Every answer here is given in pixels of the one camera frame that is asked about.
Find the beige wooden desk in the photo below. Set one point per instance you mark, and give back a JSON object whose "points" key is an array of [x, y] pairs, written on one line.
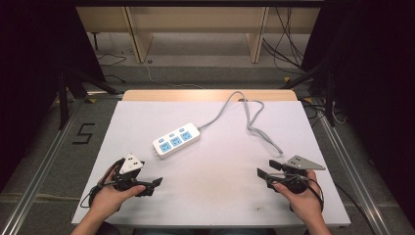
{"points": [[199, 19]]}

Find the person's right hand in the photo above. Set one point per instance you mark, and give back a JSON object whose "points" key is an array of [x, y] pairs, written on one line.
{"points": [[305, 202]]}

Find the white table mat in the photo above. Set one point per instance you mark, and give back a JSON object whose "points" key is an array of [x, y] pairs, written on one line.
{"points": [[208, 182]]}

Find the wooden table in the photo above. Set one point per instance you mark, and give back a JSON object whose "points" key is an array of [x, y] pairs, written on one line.
{"points": [[202, 95]]}

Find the white power strip blue sockets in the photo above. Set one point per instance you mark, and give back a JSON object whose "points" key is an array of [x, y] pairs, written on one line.
{"points": [[176, 141]]}

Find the person's left hand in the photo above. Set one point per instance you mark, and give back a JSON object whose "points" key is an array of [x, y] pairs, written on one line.
{"points": [[109, 197]]}

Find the black metal stand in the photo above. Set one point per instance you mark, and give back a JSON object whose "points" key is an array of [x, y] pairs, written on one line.
{"points": [[328, 91], [70, 88]]}

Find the black curtain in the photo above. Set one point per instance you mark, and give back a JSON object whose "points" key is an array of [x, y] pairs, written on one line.
{"points": [[36, 81], [375, 98]]}

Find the aluminium floor rail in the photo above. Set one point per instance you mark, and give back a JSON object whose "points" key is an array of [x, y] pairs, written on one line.
{"points": [[36, 176], [354, 176]]}

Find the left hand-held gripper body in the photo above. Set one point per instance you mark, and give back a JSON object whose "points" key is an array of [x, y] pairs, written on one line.
{"points": [[130, 164]]}

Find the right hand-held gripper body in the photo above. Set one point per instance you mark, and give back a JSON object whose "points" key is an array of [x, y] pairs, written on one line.
{"points": [[300, 163]]}

